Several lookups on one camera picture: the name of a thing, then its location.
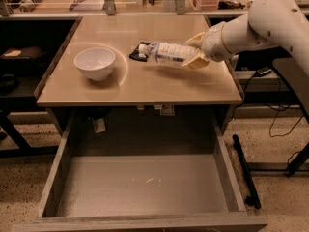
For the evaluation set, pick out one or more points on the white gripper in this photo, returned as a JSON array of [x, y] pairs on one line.
[[212, 43]]

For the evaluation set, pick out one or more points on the blue plastic bottle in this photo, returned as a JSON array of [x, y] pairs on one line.
[[167, 54]]

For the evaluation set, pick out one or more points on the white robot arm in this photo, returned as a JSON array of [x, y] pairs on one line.
[[267, 24]]

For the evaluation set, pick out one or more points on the beige top counter cabinet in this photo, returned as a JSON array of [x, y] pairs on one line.
[[135, 83]]

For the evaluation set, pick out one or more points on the grey open drawer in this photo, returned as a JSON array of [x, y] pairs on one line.
[[145, 173]]

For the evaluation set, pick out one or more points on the dark blue snack packet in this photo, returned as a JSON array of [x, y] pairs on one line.
[[136, 55]]

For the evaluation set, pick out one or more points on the black phone on shelf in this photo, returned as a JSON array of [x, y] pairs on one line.
[[262, 72]]

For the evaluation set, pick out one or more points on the white ceramic bowl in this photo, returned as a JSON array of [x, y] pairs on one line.
[[95, 63]]

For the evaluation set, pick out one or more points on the white paper tag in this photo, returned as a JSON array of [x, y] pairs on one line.
[[99, 125]]

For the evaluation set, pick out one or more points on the dark side desk left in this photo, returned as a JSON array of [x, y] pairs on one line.
[[27, 48]]

